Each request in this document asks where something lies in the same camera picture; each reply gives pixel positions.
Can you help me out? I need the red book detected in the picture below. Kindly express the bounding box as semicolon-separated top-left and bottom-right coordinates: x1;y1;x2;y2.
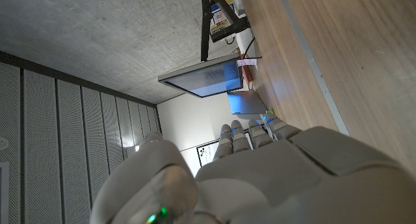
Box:
242;64;254;90

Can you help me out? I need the flat computer monitor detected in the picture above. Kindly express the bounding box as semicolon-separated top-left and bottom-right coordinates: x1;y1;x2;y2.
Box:
158;53;244;98

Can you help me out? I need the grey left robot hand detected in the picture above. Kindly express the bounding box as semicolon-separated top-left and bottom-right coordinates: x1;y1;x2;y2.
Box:
90;112;416;224

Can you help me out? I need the white paper tag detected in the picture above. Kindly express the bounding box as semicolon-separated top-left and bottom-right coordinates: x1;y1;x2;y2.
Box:
236;58;259;71

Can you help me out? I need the black framed wall board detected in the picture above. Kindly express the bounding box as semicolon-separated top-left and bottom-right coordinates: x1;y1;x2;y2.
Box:
196;138;228;168

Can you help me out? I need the silver open laptop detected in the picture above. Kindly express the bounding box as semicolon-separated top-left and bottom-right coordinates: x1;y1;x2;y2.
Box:
226;90;269;115

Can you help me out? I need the flat white box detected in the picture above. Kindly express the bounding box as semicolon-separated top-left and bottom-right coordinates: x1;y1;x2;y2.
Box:
234;28;261;58

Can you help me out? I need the grey tape strip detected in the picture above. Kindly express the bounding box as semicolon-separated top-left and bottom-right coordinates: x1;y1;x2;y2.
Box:
275;0;351;136

